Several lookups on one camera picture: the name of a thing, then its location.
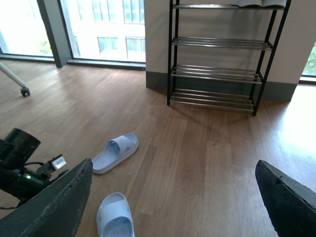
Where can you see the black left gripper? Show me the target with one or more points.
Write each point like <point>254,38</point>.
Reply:
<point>30,179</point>

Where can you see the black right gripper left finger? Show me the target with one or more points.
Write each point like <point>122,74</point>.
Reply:
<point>54,212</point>

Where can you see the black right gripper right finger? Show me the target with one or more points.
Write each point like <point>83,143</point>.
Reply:
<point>291,206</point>

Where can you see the grey sneaker white sole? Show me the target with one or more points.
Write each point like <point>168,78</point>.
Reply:
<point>274,3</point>

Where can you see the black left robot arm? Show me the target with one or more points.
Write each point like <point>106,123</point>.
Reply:
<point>16,149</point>

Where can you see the black metal shoe rack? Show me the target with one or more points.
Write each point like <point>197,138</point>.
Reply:
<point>219,55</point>

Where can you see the light blue slide sandal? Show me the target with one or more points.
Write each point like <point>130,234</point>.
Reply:
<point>115,151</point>
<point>114,217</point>

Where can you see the white leg with caster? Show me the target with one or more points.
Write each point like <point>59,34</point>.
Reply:
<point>24,89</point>

